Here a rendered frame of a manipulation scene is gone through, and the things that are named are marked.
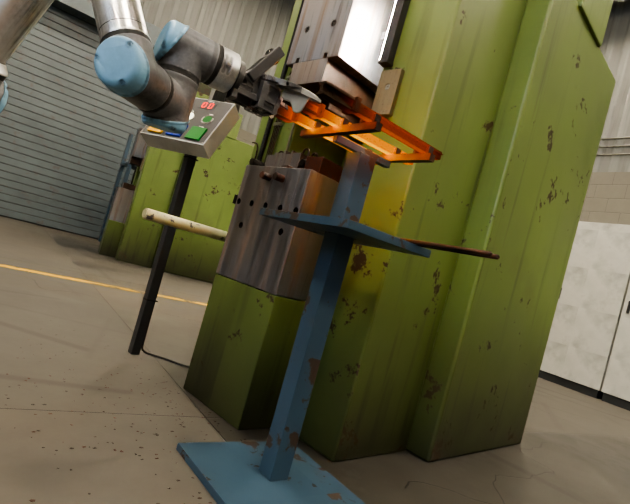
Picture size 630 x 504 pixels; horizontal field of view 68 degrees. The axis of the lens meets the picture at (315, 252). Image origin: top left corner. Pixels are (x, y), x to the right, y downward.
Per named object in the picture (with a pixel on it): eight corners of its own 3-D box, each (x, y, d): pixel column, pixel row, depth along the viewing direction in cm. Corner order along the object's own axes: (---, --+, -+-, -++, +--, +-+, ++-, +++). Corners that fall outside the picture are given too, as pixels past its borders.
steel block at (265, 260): (275, 295, 159) (311, 168, 160) (215, 272, 186) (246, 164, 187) (373, 314, 198) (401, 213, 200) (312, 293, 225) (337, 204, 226)
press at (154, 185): (106, 260, 564) (173, 30, 573) (90, 247, 666) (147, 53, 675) (262, 294, 688) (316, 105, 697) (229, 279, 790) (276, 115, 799)
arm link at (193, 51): (145, 65, 100) (158, 21, 100) (199, 91, 107) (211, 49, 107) (159, 56, 92) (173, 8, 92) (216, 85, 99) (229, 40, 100)
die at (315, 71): (321, 81, 176) (328, 57, 176) (287, 85, 190) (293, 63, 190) (385, 126, 205) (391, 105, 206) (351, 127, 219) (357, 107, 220)
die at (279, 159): (295, 172, 175) (302, 150, 175) (263, 170, 189) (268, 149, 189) (364, 204, 204) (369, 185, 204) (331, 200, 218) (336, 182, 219)
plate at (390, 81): (389, 114, 165) (401, 68, 166) (369, 115, 172) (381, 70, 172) (392, 116, 167) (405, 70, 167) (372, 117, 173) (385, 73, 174)
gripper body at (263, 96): (263, 119, 116) (219, 98, 109) (272, 86, 116) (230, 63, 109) (279, 116, 110) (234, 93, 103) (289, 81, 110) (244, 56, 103)
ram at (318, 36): (355, 52, 166) (385, -54, 168) (285, 64, 194) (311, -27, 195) (417, 104, 196) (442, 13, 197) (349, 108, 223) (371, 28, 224)
